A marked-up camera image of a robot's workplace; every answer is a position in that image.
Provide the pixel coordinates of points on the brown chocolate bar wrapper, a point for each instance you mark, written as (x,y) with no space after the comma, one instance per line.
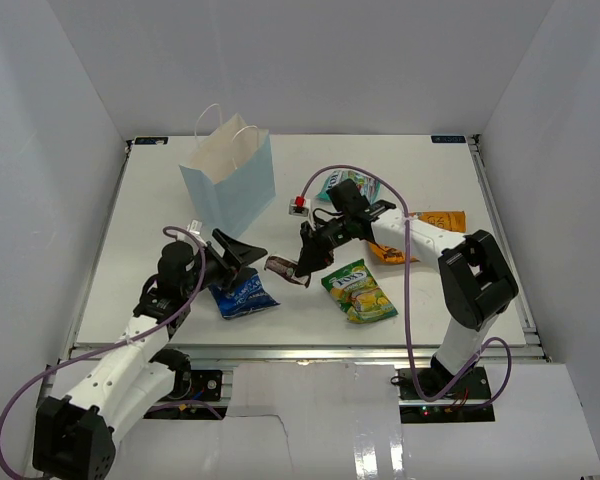
(287,270)

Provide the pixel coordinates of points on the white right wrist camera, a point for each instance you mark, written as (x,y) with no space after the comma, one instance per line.
(300,206)

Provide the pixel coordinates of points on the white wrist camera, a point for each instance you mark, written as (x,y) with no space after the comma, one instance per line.
(194,228)
(300,206)

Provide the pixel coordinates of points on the blue Kettle chips bag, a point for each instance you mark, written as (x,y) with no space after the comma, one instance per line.
(246,297)

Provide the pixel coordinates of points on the light blue paper bag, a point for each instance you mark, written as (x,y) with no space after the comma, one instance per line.
(230,176)

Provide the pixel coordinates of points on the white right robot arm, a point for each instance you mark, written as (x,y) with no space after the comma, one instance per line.
(477,282)

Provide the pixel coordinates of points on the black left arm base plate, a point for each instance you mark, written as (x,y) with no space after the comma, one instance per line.
(204,385)

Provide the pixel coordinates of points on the teal Fox's mint candy bag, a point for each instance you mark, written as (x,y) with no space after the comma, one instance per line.
(367,185)

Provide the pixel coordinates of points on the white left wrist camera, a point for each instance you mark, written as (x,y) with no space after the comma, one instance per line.
(194,228)

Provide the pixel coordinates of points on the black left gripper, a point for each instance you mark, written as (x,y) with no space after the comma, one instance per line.
(236,253)

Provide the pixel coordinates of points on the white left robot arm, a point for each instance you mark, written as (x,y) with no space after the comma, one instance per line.
(77,436)

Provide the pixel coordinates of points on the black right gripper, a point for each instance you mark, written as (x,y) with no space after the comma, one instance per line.
(313,256)

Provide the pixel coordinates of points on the green Fox's candy bag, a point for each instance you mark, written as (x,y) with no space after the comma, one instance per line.
(358,295)

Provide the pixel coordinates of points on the orange Kettle chips bag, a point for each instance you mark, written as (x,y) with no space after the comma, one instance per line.
(440,220)

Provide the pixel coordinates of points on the aluminium front frame rail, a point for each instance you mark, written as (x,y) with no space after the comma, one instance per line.
(533,352)

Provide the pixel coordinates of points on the white front cover sheet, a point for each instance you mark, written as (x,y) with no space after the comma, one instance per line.
(341,421)

